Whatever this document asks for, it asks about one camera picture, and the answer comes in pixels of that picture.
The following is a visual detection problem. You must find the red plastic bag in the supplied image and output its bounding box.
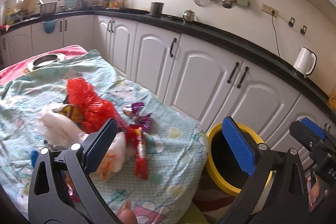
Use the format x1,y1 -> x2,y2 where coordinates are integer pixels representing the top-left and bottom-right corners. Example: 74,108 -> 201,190
67,77 -> 127,134

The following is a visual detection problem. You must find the purple snack wrapper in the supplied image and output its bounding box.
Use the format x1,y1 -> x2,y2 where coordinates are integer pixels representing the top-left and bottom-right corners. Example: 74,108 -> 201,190
122,102 -> 152,134

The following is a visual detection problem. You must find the yellow rimmed trash bin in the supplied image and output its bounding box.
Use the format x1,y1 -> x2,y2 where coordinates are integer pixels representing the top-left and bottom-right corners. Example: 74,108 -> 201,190
206,117 -> 264,197

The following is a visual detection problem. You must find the black kitchen countertop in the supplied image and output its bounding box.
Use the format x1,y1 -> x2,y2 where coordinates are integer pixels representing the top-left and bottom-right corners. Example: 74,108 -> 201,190
0,8 -> 336,123

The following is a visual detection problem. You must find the left hand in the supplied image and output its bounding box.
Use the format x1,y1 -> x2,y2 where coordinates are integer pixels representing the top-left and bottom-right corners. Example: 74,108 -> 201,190
117,200 -> 138,224

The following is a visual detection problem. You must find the blue crumpled wrapper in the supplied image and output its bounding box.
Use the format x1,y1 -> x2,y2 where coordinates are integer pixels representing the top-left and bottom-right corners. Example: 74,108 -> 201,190
30,149 -> 39,168

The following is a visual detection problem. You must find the white crumpled plastic bag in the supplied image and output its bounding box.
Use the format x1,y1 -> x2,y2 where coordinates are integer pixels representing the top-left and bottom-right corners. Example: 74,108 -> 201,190
36,103 -> 126,181

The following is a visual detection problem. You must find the red sausage wrapper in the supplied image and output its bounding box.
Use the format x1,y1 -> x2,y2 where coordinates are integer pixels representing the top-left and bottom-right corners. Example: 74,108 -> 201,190
126,124 -> 148,180

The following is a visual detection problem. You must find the white electric kettle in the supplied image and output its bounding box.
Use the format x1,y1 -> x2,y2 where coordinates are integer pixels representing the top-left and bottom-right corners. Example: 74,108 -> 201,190
293,47 -> 317,78

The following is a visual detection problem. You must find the cartoon print table cloth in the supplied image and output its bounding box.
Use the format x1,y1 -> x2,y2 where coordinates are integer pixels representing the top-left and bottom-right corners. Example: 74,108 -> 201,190
1,51 -> 209,223

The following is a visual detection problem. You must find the steel bowl on table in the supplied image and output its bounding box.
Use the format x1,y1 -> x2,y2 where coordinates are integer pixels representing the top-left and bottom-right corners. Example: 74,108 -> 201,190
27,53 -> 65,72

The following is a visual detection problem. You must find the blue hanging basket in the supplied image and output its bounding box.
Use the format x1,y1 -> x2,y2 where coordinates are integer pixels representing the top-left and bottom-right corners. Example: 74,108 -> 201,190
42,19 -> 58,34

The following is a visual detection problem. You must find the steel cooking pot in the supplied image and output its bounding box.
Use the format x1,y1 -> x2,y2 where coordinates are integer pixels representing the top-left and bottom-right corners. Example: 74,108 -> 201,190
38,0 -> 59,17

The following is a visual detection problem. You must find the steel teapot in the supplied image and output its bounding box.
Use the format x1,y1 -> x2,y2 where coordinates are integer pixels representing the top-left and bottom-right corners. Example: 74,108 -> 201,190
182,9 -> 195,23

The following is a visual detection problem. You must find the dark metal cup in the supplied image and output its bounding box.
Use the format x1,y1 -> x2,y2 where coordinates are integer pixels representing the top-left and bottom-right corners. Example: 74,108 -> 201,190
149,2 -> 164,17

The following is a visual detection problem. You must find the wall power outlet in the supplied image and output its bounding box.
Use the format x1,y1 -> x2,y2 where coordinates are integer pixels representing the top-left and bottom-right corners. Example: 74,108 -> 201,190
261,3 -> 278,17

